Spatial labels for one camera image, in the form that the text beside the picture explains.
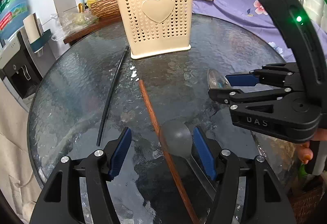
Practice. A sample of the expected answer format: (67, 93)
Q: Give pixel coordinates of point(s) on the person's right hand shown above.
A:
(305, 154)

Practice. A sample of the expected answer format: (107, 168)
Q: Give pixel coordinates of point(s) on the black chopstick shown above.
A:
(110, 95)

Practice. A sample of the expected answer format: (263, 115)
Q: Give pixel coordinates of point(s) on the woven brown basin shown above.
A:
(105, 9)

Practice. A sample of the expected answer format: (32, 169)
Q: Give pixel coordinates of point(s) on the stainless steel spoon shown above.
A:
(217, 81)

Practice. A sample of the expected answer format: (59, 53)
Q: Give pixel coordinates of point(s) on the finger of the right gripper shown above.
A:
(237, 96)
(275, 75)

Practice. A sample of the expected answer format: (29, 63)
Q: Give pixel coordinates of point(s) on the wooden counter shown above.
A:
(100, 23)

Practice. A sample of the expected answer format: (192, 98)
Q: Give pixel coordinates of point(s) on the purple floral cloth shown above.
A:
(248, 14)

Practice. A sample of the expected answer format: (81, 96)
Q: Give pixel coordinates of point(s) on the blue water jug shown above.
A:
(13, 12)

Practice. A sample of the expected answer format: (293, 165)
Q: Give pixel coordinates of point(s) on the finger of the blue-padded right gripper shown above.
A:
(264, 201)

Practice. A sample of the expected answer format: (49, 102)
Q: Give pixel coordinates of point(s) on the brown wooden chopstick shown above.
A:
(170, 163)

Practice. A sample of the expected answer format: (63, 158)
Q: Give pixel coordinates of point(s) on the white water dispenser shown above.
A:
(19, 72)

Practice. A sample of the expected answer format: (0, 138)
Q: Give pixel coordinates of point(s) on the cream plastic utensil holder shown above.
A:
(155, 27)

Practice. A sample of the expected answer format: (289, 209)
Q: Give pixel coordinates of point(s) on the plastic bag with vegetables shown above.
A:
(67, 23)

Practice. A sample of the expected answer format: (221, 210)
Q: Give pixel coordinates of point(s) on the grey spoon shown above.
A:
(179, 143)

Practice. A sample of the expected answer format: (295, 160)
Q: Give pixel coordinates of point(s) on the paper cup holder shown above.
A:
(37, 39)

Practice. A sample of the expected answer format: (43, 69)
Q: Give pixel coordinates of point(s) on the beige cloth cover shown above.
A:
(18, 182)

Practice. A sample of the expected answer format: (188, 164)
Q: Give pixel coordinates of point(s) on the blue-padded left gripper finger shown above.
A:
(60, 200)

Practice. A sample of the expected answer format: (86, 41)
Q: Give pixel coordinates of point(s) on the round glass table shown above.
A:
(65, 115)

